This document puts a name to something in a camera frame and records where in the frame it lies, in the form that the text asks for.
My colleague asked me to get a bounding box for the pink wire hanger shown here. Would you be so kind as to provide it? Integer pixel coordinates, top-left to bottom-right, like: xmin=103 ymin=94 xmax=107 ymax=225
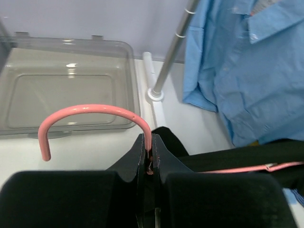
xmin=38 ymin=104 xmax=304 ymax=176

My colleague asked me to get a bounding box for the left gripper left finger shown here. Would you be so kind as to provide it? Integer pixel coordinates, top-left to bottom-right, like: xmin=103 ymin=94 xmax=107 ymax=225
xmin=0 ymin=134 xmax=145 ymax=228

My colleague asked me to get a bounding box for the dark blue checked shirt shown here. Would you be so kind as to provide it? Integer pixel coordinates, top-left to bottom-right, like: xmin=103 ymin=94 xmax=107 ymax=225
xmin=283 ymin=188 xmax=304 ymax=209

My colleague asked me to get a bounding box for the black shirt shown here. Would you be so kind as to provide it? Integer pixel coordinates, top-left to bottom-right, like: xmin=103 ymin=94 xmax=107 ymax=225
xmin=152 ymin=127 xmax=304 ymax=194

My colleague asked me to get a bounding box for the clear plastic storage bin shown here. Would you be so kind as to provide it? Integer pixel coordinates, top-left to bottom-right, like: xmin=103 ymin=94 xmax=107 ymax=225
xmin=0 ymin=35 xmax=140 ymax=138

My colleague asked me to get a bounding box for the light blue shirt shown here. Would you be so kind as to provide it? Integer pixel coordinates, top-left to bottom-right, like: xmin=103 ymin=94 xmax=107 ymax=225
xmin=183 ymin=0 xmax=304 ymax=147

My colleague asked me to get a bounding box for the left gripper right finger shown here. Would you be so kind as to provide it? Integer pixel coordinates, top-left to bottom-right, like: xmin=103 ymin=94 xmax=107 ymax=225
xmin=152 ymin=135 xmax=298 ymax=228

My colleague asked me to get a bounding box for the metal clothes rack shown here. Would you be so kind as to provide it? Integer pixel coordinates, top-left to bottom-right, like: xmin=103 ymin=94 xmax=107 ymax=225
xmin=142 ymin=0 xmax=200 ymax=128

